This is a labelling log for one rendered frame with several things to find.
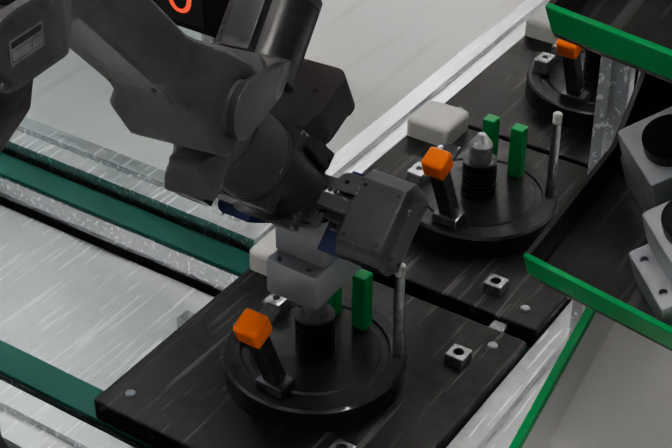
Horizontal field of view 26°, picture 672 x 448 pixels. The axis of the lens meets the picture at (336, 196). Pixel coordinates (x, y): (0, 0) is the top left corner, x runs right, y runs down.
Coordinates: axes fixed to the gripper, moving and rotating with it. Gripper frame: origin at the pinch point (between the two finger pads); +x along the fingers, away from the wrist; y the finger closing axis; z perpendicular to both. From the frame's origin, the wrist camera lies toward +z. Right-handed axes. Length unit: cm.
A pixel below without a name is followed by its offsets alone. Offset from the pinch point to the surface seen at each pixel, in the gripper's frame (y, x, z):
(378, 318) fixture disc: -1.9, 12.8, -4.1
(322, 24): 43, 61, 32
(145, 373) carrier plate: 10.7, 5.5, -15.5
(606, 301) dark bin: -25.7, -12.9, -1.1
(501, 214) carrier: -3.2, 24.5, 9.4
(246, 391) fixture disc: 1.7, 4.7, -13.6
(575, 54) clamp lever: -1.0, 31.0, 27.4
